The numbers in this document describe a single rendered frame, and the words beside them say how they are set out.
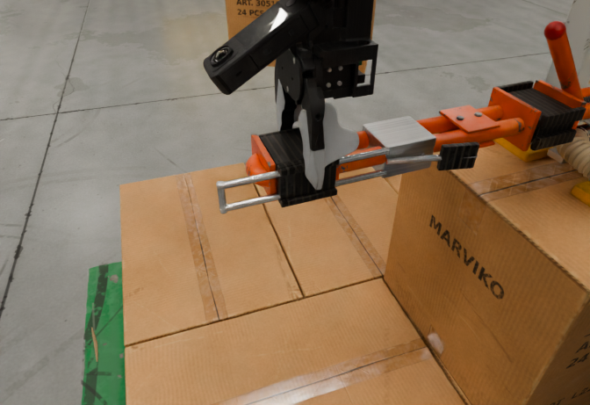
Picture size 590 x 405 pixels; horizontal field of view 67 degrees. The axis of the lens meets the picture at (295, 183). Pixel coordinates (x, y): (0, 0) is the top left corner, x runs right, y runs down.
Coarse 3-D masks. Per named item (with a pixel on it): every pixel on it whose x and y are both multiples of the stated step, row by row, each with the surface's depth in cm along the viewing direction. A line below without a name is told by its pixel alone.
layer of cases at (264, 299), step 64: (128, 192) 134; (192, 192) 134; (256, 192) 134; (384, 192) 134; (128, 256) 112; (192, 256) 112; (256, 256) 112; (320, 256) 112; (384, 256) 112; (128, 320) 97; (192, 320) 97; (256, 320) 97; (320, 320) 97; (384, 320) 97; (128, 384) 85; (192, 384) 85; (256, 384) 85; (320, 384) 85; (384, 384) 85; (448, 384) 85
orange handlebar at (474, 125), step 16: (448, 112) 59; (464, 112) 59; (480, 112) 59; (496, 112) 61; (432, 128) 58; (448, 128) 59; (464, 128) 55; (480, 128) 55; (496, 128) 57; (512, 128) 57; (368, 144) 55; (480, 144) 57; (256, 160) 50; (368, 160) 51; (384, 160) 52
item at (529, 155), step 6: (504, 144) 78; (510, 144) 77; (510, 150) 77; (516, 150) 76; (528, 150) 75; (540, 150) 75; (546, 150) 75; (522, 156) 75; (528, 156) 74; (534, 156) 75; (540, 156) 75; (546, 156) 76
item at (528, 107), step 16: (496, 96) 61; (512, 96) 59; (528, 96) 62; (544, 96) 62; (560, 96) 61; (512, 112) 59; (528, 112) 57; (544, 112) 58; (560, 112) 56; (576, 112) 57; (528, 128) 57; (544, 128) 58; (560, 128) 59; (528, 144) 58; (544, 144) 58; (560, 144) 60
